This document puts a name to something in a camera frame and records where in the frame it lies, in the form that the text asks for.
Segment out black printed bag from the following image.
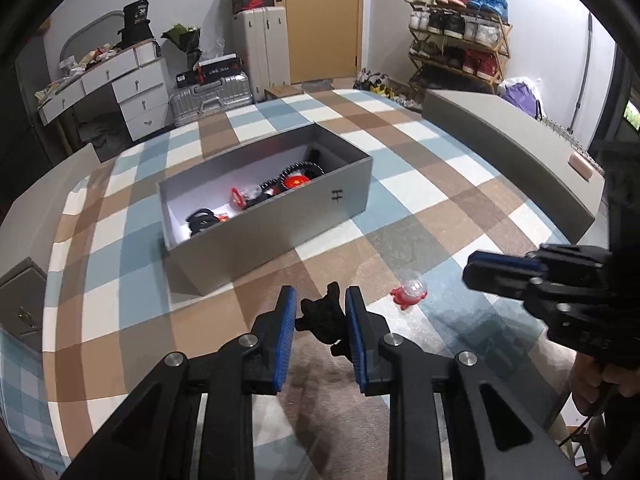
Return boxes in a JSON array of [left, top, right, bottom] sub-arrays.
[[119, 0, 155, 45]]

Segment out grey rounded board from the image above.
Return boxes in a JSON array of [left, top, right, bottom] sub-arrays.
[[60, 12, 127, 62]]

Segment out grey upholstered bed frame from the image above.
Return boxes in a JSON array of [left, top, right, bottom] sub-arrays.
[[0, 87, 608, 347]]

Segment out purple bag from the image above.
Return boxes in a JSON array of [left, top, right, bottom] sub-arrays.
[[497, 76, 544, 120]]

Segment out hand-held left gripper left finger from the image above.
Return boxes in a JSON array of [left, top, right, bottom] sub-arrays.
[[60, 285, 299, 480]]

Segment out grey metal pole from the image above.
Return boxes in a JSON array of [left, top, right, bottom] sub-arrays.
[[574, 12, 597, 132]]

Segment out wooden shoe rack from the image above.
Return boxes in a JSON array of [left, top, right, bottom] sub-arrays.
[[405, 0, 514, 97]]

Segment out white suitcase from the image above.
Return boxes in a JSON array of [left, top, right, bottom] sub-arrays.
[[231, 5, 293, 104]]

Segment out small cardboard box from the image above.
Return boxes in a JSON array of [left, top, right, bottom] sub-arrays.
[[264, 85, 306, 101]]

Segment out grey box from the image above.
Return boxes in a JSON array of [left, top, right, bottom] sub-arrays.
[[157, 122, 373, 297]]

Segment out small pink case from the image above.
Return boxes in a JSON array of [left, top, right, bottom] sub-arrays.
[[567, 154, 594, 179]]

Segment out black spiral hair tie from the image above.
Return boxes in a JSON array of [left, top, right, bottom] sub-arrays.
[[277, 160, 327, 192]]

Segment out white dresser desk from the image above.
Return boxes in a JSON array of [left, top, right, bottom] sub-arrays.
[[37, 40, 172, 153]]

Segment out person's right hand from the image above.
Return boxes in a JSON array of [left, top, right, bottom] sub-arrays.
[[571, 355, 640, 414]]

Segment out desk clutter pile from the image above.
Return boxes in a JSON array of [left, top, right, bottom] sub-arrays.
[[35, 45, 124, 104]]

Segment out black hair accessory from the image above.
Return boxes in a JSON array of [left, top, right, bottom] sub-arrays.
[[250, 180, 284, 206]]

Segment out silver suitcase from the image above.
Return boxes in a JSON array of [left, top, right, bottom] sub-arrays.
[[169, 72, 255, 127]]

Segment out grey clothes heap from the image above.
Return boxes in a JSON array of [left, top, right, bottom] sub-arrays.
[[80, 117, 132, 154]]

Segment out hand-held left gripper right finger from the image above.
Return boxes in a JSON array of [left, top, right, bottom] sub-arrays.
[[344, 285, 586, 480]]

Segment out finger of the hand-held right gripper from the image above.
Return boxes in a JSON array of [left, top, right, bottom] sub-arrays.
[[462, 243, 615, 322]]

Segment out red hair tie clear bead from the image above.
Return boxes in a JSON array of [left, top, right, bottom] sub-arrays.
[[230, 185, 264, 209], [390, 277, 429, 309]]

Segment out bouquet in black wrap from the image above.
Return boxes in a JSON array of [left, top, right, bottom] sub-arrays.
[[161, 23, 204, 69]]

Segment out rows of shoes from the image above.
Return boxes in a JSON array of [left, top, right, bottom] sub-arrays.
[[405, 0, 511, 79]]

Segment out heap of loose sneakers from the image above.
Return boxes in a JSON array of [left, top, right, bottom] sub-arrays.
[[352, 67, 422, 109]]

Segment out person's bare leg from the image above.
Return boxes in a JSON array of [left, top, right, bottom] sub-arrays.
[[535, 332, 579, 444]]

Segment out checked blanket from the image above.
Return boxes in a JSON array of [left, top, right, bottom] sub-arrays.
[[0, 87, 616, 480]]

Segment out wooden door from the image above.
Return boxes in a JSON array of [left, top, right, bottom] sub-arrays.
[[277, 0, 364, 87]]

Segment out black bow hair tie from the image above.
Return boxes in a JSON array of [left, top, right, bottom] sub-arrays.
[[295, 282, 352, 361]]

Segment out black shoe box red logo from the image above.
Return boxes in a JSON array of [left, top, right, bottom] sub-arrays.
[[232, 0, 284, 15]]

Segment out black cable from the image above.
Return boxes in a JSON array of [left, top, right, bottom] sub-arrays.
[[557, 390, 612, 449]]

